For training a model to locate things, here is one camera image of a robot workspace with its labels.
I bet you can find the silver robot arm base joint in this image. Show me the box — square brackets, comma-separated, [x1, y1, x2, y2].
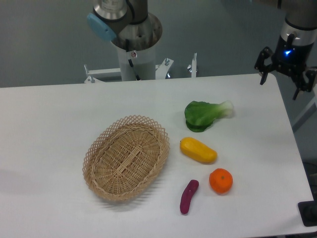
[87, 0, 162, 52]

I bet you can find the oval woven wicker basket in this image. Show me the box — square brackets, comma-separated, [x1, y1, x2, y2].
[82, 115, 170, 202]

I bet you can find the green bok choy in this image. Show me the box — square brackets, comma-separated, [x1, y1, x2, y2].
[184, 101, 234, 132]

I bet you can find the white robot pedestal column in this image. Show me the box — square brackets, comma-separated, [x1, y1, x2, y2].
[115, 46, 156, 80]

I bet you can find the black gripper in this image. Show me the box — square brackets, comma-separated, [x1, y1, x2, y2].
[254, 37, 317, 100]

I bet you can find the black cable on pedestal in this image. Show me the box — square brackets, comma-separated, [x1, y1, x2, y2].
[125, 39, 141, 81]

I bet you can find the yellow mango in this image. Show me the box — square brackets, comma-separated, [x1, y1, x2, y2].
[180, 137, 218, 164]

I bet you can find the white metal mounting frame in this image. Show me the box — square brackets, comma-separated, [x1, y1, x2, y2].
[83, 53, 199, 84]

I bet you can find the black device at table edge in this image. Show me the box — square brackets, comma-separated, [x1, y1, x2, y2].
[298, 201, 317, 227]

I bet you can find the orange tangerine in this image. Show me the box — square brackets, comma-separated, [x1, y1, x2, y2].
[209, 168, 233, 194]

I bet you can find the purple sweet potato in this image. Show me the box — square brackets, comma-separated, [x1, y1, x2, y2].
[179, 179, 199, 215]

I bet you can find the silver robot arm with gripper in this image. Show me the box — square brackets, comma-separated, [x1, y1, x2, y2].
[277, 0, 317, 46]

